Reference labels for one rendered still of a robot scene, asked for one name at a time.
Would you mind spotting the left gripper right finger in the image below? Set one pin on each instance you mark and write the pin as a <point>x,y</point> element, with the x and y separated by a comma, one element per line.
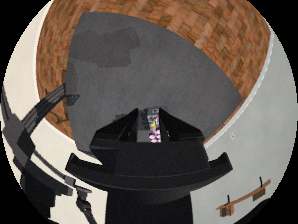
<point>177,129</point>

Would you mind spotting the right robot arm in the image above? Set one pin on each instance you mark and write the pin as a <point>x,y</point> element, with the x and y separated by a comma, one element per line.
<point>81,204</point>

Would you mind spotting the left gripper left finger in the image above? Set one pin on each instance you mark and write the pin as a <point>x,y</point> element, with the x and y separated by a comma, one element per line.
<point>119,129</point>

